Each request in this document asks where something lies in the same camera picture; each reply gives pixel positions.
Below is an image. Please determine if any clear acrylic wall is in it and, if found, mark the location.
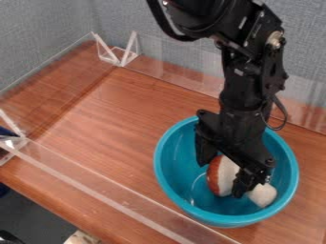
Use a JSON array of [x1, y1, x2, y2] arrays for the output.
[[126, 33, 326, 135], [0, 31, 95, 94], [0, 136, 240, 244]]

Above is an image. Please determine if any clear acrylic left bracket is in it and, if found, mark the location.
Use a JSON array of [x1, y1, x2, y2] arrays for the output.
[[0, 109, 27, 167]]

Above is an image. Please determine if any red white toy mushroom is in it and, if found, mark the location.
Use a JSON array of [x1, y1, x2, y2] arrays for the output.
[[206, 154, 278, 208]]

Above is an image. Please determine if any black cable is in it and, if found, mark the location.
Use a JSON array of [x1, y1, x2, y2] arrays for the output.
[[258, 94, 289, 132]]

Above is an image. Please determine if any clear acrylic front wall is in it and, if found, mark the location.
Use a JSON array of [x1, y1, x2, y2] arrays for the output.
[[0, 136, 240, 244]]

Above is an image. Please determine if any blue plastic bowl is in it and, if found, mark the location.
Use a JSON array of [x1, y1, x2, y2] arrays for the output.
[[153, 116, 300, 229]]

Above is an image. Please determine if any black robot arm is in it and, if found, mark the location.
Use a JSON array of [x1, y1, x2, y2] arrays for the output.
[[146, 0, 288, 198]]

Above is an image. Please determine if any clear acrylic corner bracket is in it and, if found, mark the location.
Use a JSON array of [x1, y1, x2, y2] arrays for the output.
[[93, 30, 141, 67]]

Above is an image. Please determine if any clear acrylic left wall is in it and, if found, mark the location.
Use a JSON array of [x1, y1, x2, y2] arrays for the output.
[[0, 31, 95, 94]]

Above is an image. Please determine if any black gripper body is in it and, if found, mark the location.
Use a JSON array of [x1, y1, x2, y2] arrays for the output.
[[195, 98, 276, 178]]

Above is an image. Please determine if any clear acrylic back wall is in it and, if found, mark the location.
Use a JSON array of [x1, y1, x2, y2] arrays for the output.
[[126, 33, 326, 135]]

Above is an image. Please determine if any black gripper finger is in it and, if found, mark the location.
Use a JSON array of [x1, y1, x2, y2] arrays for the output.
[[232, 168, 266, 198], [195, 134, 218, 167]]

